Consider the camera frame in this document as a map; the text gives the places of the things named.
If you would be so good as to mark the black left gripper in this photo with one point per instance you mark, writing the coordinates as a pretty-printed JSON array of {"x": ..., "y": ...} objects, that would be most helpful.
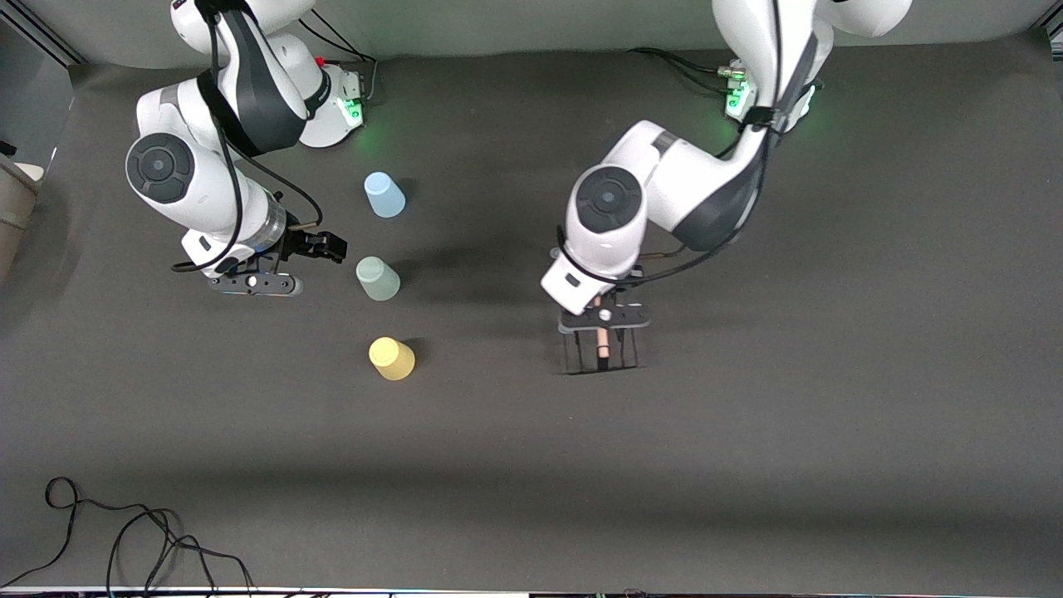
[{"x": 620, "y": 290}]

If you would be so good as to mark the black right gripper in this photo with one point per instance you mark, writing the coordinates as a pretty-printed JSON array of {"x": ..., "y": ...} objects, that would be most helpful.
[{"x": 300, "y": 244}]

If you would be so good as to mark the pale green plastic cup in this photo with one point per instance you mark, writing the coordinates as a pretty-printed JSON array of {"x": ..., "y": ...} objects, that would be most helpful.
[{"x": 378, "y": 280}]

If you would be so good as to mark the yellow plastic cup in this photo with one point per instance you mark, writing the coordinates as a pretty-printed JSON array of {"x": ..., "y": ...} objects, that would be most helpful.
[{"x": 392, "y": 359}]

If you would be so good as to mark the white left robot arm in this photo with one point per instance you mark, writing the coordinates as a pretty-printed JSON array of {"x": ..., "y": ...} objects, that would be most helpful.
[{"x": 689, "y": 174}]

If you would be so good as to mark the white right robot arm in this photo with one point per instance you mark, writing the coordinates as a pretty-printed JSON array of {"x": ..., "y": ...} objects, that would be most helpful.
[{"x": 191, "y": 199}]

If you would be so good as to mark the light blue plastic cup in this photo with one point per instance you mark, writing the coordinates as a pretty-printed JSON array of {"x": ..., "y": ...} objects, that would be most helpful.
[{"x": 384, "y": 198}]

